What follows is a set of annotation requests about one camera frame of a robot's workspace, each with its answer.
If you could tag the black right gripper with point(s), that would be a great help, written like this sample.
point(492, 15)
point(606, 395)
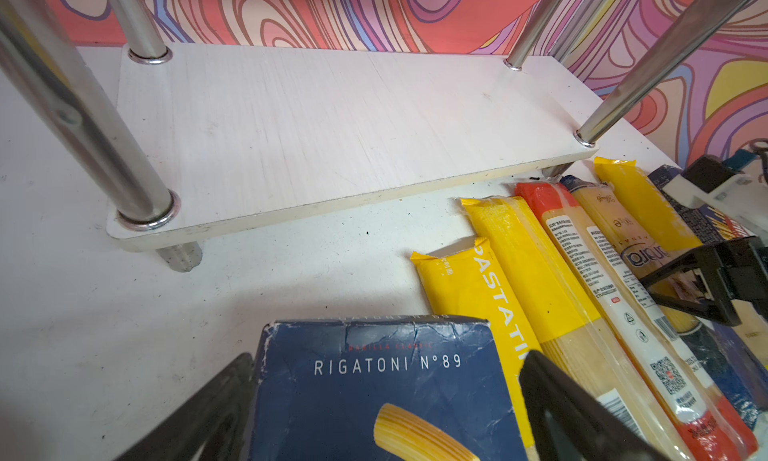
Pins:
point(735, 270)

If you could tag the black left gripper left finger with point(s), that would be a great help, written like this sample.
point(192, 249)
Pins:
point(210, 425)

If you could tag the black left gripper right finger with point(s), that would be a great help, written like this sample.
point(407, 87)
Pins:
point(568, 424)

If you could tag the blue Ankara spaghetti bag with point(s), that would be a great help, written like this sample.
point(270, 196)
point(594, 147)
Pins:
point(716, 354)

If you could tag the yellow Pastatime spaghetti bag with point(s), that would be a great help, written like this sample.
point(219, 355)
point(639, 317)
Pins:
point(646, 204)
point(472, 283)

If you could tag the blue Barilla rigatoni box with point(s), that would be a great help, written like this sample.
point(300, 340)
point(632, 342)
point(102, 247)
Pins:
point(401, 388)

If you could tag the white two-tier shelf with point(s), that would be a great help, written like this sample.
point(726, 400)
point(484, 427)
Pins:
point(207, 140)

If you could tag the blue Barilla spaghetti box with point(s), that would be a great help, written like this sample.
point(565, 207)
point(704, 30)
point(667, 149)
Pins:
point(711, 226)

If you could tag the yellow spaghetti bag with barcode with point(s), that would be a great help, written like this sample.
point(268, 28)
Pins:
point(570, 329)

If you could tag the red spaghetti bag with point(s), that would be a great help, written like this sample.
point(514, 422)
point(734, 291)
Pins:
point(691, 406)

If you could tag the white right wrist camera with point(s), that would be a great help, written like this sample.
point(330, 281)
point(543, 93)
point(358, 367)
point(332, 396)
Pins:
point(709, 181)

